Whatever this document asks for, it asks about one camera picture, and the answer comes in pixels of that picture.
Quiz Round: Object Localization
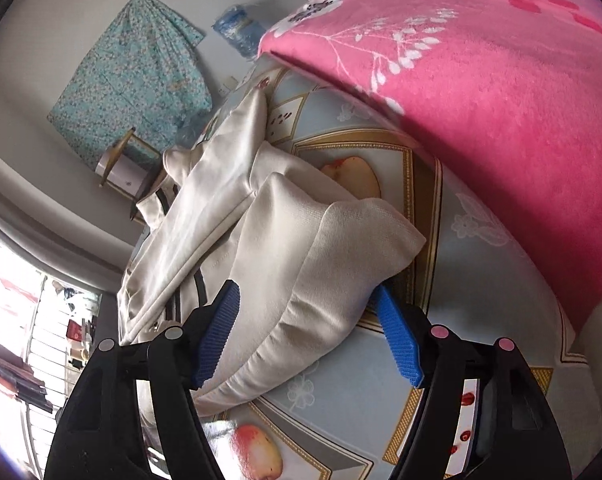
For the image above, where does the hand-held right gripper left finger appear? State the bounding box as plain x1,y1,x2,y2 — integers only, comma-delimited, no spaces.
44,280,242,480

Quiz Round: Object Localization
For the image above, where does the pink floral blanket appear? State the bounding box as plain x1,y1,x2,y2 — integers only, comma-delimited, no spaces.
258,0,602,331

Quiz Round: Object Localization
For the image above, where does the fruit-print tablecloth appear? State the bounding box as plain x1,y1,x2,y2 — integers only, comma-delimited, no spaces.
181,52,602,480

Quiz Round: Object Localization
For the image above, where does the cream zip jacket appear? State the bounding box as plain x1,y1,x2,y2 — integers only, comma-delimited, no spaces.
116,87,427,461

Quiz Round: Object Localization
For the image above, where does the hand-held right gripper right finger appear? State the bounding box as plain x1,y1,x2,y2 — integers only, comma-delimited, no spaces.
371,285,574,480

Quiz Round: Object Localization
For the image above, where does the teal floral wall cloth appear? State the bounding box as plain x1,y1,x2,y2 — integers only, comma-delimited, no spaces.
46,0,214,171

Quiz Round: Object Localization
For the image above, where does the wooden chair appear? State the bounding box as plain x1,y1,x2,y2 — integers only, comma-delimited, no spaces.
95,127,174,226

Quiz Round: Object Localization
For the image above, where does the blue water jug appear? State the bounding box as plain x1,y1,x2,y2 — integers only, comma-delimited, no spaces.
212,4,272,58

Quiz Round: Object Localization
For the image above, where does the metal window railing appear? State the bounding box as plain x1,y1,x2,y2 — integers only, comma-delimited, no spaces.
21,270,104,461

